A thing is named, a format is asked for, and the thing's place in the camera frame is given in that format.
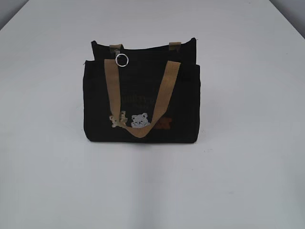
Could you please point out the black canvas tote bag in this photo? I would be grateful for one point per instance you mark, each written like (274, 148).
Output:
(142, 95)

